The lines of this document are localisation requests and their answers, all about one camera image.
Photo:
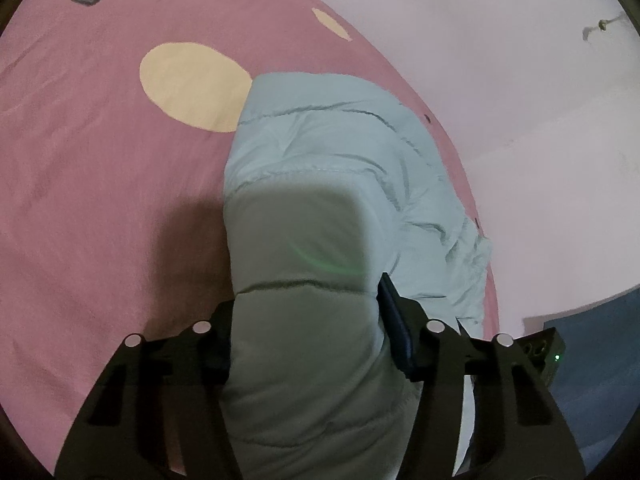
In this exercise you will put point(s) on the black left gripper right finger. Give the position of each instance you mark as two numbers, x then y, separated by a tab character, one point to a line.
519	432

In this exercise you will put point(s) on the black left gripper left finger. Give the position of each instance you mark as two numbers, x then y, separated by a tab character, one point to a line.
119	432

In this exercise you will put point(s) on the light blue quilted down jacket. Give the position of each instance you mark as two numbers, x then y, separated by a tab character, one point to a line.
332	183

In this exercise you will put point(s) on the black device with green light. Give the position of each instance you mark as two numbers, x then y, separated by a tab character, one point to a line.
542	354

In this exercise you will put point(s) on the blue mat on floor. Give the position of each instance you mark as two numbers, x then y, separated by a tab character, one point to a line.
596	386

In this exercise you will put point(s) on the pink blanket with cream dots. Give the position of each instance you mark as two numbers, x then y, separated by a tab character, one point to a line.
117	123

